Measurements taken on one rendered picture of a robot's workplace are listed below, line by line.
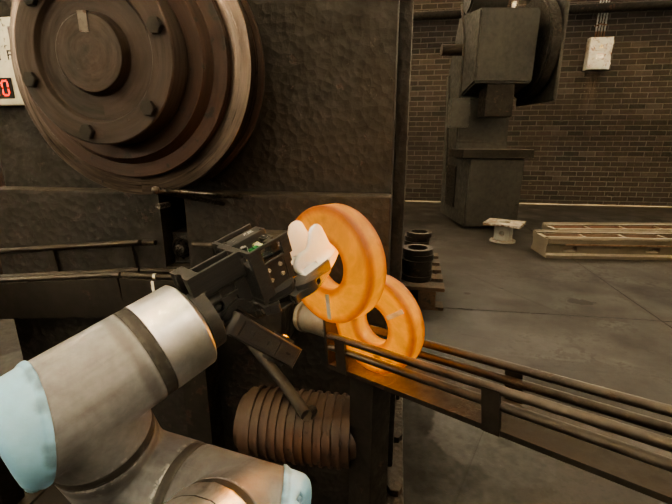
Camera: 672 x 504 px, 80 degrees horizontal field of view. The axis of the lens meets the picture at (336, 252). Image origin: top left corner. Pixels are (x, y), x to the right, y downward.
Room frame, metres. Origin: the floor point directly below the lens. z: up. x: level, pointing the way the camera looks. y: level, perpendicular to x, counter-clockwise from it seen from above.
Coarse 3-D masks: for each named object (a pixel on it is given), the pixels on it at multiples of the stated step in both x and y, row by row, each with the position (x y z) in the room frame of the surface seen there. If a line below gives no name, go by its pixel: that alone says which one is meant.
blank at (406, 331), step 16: (384, 288) 0.55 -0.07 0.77; (400, 288) 0.55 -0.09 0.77; (384, 304) 0.55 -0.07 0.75; (400, 304) 0.53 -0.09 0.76; (416, 304) 0.54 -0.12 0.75; (352, 320) 0.59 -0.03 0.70; (400, 320) 0.53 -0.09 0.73; (416, 320) 0.53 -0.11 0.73; (352, 336) 0.59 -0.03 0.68; (368, 336) 0.59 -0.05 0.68; (400, 336) 0.53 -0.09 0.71; (416, 336) 0.52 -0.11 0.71; (368, 352) 0.57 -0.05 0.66; (400, 352) 0.53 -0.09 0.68; (416, 352) 0.53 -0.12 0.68; (368, 368) 0.57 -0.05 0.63
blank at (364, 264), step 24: (312, 216) 0.52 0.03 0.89; (336, 216) 0.49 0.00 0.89; (360, 216) 0.49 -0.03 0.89; (336, 240) 0.48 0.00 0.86; (360, 240) 0.46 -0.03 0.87; (360, 264) 0.46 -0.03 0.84; (384, 264) 0.47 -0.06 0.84; (336, 288) 0.49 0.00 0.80; (360, 288) 0.46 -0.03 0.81; (312, 312) 0.52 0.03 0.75; (336, 312) 0.48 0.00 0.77; (360, 312) 0.46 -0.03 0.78
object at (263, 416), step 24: (240, 408) 0.63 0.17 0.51; (264, 408) 0.62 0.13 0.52; (288, 408) 0.61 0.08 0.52; (336, 408) 0.61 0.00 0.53; (240, 432) 0.59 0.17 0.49; (264, 432) 0.59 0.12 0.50; (288, 432) 0.58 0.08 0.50; (312, 432) 0.58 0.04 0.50; (336, 432) 0.57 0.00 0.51; (264, 456) 0.58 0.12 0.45; (288, 456) 0.58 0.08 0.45; (312, 456) 0.57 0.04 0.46; (336, 456) 0.56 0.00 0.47
